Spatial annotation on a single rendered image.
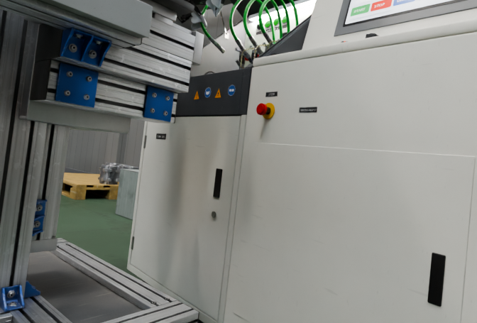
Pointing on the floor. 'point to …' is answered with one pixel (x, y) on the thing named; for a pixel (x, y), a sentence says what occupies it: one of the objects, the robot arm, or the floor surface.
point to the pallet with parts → (95, 182)
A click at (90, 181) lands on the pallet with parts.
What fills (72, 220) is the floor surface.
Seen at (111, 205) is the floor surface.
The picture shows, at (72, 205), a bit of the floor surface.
